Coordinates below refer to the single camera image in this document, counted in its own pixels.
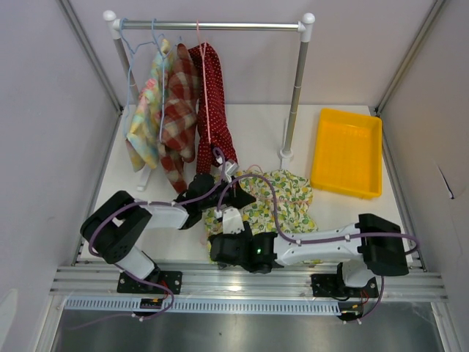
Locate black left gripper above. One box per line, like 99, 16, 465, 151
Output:
199, 175, 255, 210

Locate pink wire hanger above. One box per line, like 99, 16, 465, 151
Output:
199, 164, 312, 246
196, 21, 212, 144

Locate red polka dot skirt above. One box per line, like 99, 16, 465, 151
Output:
189, 44, 237, 174

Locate lemon print cloth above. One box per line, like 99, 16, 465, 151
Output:
205, 169, 317, 248

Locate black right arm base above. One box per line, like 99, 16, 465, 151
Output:
311, 274, 379, 301

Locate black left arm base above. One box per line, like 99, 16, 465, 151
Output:
117, 268, 182, 295

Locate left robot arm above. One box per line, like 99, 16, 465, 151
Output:
80, 174, 256, 293

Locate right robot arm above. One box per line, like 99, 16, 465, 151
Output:
209, 213, 409, 296

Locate red plaid skirt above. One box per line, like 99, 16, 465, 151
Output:
158, 44, 200, 194

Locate pastel plaid skirt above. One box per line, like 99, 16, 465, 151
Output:
125, 39, 173, 172

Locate yellow plastic tray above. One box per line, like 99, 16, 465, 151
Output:
310, 108, 383, 199

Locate white clothes rack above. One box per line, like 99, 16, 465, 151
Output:
103, 10, 315, 169

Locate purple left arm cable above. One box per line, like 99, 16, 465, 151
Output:
67, 147, 226, 323

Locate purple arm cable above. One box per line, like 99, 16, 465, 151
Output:
215, 174, 421, 323
67, 147, 226, 323

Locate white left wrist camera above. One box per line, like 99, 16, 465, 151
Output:
221, 160, 239, 183

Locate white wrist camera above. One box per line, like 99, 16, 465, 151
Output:
221, 160, 239, 183
215, 207, 244, 235

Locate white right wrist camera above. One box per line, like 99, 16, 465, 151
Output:
215, 207, 244, 235

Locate blue wire hanger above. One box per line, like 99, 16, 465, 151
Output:
113, 18, 160, 108
151, 18, 172, 142

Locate aluminium front rail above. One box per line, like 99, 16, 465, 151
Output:
49, 261, 448, 303

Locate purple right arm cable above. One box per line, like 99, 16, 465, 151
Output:
215, 174, 421, 323

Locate slotted cable duct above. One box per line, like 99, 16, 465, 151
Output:
64, 296, 341, 316

